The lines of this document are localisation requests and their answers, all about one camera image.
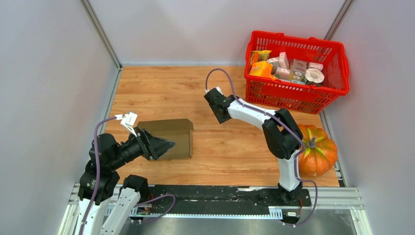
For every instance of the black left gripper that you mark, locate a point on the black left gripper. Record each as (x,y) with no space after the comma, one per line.
(154,147)

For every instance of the white round tape roll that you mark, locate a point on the white round tape roll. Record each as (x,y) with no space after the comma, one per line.
(314,75)

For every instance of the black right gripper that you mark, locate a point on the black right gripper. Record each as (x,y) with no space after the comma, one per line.
(221,119)

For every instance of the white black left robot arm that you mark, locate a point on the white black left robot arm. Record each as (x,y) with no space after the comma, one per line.
(100,178)

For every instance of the brown cardboard paper box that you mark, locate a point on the brown cardboard paper box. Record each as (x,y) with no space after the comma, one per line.
(178,131)

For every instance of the red plastic shopping basket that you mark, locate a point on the red plastic shopping basket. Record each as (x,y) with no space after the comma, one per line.
(303,98)

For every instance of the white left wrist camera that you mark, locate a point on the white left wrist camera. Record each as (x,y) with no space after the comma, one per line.
(127,121)

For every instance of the yellow snack bag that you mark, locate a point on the yellow snack bag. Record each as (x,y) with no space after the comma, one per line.
(259,55)

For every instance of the white pink carton box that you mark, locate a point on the white pink carton box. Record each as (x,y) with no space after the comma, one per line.
(283,60)

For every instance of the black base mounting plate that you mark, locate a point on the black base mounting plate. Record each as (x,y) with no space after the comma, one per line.
(218,200)

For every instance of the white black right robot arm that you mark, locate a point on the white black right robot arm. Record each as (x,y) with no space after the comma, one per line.
(282,134)

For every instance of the orange pumpkin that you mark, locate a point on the orange pumpkin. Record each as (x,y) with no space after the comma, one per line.
(320,154)

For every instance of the orange snack box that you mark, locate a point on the orange snack box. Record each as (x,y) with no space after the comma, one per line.
(261,69)

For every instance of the aluminium frame rail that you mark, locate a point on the aluminium frame rail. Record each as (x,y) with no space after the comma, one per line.
(338,202)

